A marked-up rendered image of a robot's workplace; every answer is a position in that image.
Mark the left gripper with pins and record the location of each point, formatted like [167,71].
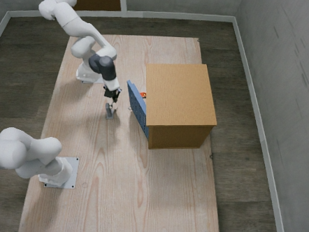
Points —
[116,94]

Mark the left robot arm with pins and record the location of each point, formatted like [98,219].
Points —
[93,67]

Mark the orange torpedo level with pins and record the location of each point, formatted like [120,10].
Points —
[143,94]

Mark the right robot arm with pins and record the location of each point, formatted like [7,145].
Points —
[13,154]

